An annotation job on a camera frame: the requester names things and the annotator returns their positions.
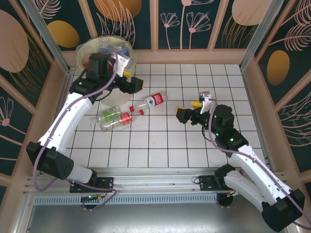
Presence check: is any large red white label bottle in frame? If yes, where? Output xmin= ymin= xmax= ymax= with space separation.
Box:
xmin=129 ymin=92 xmax=168 ymax=113

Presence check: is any small red label bottle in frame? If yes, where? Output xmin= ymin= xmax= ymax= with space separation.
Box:
xmin=116 ymin=109 xmax=144 ymax=127

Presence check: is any green label bottle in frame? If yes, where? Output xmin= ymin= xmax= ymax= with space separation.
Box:
xmin=91 ymin=106 xmax=121 ymax=123

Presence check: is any crushed clear bottle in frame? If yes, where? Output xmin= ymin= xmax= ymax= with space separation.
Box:
xmin=99 ymin=118 xmax=123 ymax=132

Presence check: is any pale green bin liner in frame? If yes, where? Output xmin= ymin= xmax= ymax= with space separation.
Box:
xmin=74 ymin=35 xmax=138 ymax=73

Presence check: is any white ribbed plastic bin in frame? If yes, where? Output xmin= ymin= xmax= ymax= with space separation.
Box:
xmin=75 ymin=35 xmax=138 ymax=107

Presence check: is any grey metal panel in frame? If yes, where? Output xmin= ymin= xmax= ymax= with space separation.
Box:
xmin=24 ymin=203 xmax=292 ymax=233

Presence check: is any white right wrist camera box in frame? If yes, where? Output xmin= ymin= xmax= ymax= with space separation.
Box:
xmin=198 ymin=91 xmax=214 ymax=115

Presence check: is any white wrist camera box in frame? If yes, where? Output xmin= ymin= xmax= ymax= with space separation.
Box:
xmin=114 ymin=52 xmax=133 ymax=70
xmin=198 ymin=91 xmax=214 ymax=115

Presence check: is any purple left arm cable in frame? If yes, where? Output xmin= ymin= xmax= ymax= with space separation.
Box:
xmin=33 ymin=58 xmax=122 ymax=212

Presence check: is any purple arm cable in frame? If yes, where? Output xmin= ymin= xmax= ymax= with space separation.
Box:
xmin=208 ymin=98 xmax=311 ymax=230
xmin=33 ymin=58 xmax=122 ymax=212

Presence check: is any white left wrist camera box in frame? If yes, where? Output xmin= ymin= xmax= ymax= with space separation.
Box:
xmin=114 ymin=52 xmax=133 ymax=70

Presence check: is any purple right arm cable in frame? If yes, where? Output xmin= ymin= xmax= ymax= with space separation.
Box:
xmin=208 ymin=98 xmax=311 ymax=230

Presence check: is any thin black right gripper cable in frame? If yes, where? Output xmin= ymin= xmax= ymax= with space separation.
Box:
xmin=202 ymin=126 xmax=212 ymax=143

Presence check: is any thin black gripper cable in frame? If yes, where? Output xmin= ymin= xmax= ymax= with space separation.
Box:
xmin=202 ymin=126 xmax=212 ymax=143
xmin=92 ymin=88 xmax=116 ymax=101

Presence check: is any thin black left gripper cable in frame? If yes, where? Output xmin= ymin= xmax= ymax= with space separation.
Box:
xmin=92 ymin=88 xmax=116 ymax=101

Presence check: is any aluminium side rail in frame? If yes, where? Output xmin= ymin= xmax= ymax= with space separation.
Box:
xmin=47 ymin=67 xmax=73 ymax=141
xmin=240 ymin=69 xmax=275 ymax=170

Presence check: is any aluminium frame post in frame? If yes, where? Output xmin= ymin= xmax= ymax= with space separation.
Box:
xmin=239 ymin=0 xmax=285 ymax=71
xmin=20 ymin=0 xmax=71 ymax=73

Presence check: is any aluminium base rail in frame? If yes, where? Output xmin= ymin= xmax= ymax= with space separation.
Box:
xmin=24 ymin=167 xmax=285 ymax=195

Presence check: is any grey slotted cable duct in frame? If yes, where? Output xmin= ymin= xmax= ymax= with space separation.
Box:
xmin=33 ymin=194 xmax=219 ymax=206

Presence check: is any small wired circuit board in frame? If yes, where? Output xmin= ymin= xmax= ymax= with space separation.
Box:
xmin=81 ymin=193 xmax=107 ymax=202

